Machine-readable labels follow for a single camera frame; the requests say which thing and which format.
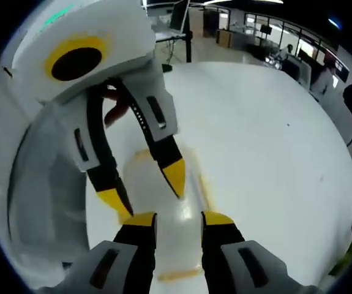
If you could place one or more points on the wall screen with red picture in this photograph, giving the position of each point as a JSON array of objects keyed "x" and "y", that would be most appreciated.
[{"x": 342, "y": 70}]

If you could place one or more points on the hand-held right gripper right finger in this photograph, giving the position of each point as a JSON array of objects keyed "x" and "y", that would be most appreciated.
[{"x": 221, "y": 245}]

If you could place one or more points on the clear tray with yellow corners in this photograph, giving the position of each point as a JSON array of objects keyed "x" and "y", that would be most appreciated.
[{"x": 194, "y": 183}]

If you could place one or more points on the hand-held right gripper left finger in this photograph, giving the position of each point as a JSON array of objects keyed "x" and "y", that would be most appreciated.
[{"x": 133, "y": 245}]

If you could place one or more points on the tilted computer monitor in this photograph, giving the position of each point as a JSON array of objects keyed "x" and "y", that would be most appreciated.
[{"x": 178, "y": 15}]

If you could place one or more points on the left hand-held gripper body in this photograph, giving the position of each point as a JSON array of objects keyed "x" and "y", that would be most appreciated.
[{"x": 102, "y": 27}]

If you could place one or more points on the person's left hand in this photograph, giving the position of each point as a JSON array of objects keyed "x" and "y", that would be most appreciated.
[{"x": 117, "y": 110}]

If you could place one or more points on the grey mesh office chair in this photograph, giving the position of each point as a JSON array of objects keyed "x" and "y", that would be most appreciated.
[{"x": 41, "y": 199}]

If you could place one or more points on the small black screen on stand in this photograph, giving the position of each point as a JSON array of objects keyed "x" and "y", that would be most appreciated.
[{"x": 266, "y": 29}]

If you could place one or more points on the black monitor stand pole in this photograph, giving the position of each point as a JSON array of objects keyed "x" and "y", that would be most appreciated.
[{"x": 188, "y": 46}]

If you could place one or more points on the short ceiling light strip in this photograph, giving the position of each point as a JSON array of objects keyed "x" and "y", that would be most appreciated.
[{"x": 214, "y": 2}]

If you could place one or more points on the brown cardboard box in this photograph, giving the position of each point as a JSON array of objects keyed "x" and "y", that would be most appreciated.
[{"x": 223, "y": 38}]

